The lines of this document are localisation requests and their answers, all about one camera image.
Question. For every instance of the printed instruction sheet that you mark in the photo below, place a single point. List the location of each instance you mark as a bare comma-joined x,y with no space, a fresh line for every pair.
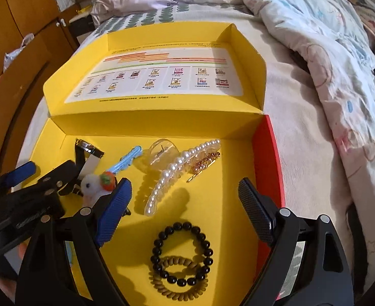
162,71

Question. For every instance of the dark bedside cabinet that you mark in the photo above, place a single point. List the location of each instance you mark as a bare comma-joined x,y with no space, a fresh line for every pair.
81,25

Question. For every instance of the clear round hair clip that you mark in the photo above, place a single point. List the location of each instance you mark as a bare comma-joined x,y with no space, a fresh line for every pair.
159,155

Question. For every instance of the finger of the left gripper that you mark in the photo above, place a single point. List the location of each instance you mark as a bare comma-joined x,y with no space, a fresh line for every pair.
20,174
62,178

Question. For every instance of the orange wooden wardrobe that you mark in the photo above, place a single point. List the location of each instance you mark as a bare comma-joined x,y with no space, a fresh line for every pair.
21,85

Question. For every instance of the leaf pattern bed sheet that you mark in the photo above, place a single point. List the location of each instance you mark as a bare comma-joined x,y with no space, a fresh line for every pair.
313,176

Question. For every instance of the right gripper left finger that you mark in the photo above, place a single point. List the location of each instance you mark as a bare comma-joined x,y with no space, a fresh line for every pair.
109,210

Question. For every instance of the white plush bunny clip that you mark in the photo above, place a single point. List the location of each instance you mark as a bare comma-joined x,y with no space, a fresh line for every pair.
93,187

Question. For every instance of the pearl hair claw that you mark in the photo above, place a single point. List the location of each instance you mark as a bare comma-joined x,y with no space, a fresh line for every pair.
176,170

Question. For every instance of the yellow cardboard box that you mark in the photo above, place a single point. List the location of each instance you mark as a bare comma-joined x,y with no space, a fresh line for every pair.
191,95

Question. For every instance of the white plastic bag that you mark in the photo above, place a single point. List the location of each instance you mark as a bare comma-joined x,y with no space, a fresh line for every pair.
10,57

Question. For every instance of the light blue hair clip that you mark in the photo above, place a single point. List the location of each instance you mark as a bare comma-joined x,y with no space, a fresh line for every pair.
126,160

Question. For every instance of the gold rhinestone hair clip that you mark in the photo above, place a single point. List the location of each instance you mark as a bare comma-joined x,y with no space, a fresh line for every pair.
203,164

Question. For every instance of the floral white quilt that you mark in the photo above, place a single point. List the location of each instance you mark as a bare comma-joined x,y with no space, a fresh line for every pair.
330,37

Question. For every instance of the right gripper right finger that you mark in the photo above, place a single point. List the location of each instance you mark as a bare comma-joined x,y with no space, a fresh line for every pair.
266,218

